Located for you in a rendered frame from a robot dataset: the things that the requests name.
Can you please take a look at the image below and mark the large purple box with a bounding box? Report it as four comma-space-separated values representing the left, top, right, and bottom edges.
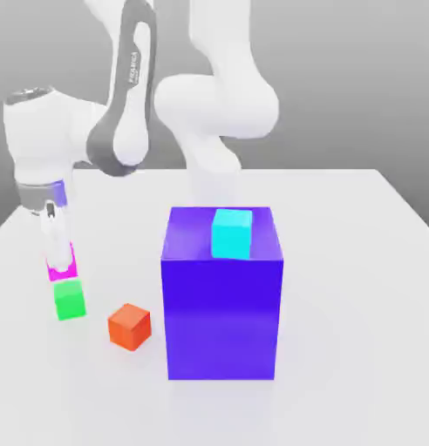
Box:
160, 206, 284, 382

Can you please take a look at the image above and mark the small magenta cube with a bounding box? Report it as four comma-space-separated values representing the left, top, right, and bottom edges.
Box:
45, 241, 78, 282

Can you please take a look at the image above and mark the small cyan cube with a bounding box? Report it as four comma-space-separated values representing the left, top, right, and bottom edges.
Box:
210, 207, 254, 261

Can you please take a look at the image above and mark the small orange cube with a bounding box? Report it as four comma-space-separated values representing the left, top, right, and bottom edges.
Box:
106, 302, 153, 353

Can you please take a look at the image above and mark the small green cube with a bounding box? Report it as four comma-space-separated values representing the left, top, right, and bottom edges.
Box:
52, 278, 87, 322

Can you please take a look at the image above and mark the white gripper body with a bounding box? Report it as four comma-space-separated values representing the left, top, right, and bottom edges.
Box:
39, 207, 75, 274

